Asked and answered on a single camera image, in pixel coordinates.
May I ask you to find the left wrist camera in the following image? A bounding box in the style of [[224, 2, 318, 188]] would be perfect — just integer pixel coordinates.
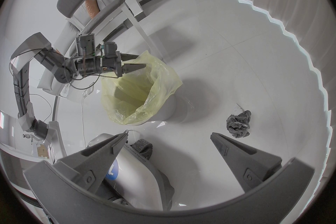
[[103, 41, 118, 58]]

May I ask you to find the orange cushion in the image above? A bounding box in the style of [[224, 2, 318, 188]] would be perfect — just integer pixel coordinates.
[[85, 0, 101, 19]]

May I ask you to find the black plastic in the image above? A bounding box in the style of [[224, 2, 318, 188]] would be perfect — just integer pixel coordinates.
[[226, 110, 252, 138]]

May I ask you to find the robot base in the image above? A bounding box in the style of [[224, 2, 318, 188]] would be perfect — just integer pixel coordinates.
[[84, 132, 176, 213]]

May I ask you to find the white trash bin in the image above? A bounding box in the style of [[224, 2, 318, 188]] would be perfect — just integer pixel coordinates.
[[126, 92, 177, 126]]

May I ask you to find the yellow plastic bag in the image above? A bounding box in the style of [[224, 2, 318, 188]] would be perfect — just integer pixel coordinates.
[[101, 50, 183, 126]]

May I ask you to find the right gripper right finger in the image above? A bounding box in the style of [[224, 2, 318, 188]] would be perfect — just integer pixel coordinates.
[[210, 132, 283, 193]]

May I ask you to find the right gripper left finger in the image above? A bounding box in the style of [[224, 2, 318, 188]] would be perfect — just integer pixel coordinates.
[[54, 133, 129, 193]]

